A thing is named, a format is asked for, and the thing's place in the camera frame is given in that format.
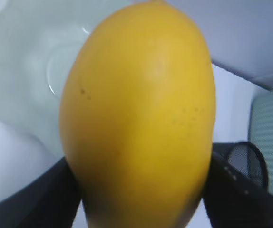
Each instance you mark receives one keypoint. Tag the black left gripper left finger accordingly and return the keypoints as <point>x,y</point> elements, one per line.
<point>51,201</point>

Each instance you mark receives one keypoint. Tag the pale green wavy plate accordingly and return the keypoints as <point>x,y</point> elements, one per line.
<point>39,42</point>

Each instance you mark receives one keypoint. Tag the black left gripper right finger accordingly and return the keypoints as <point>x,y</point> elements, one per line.
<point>233,201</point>

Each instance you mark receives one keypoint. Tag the black mesh pen holder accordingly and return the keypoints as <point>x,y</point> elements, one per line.
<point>249,161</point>

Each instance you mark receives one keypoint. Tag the yellow mango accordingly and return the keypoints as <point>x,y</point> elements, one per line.
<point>137,117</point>

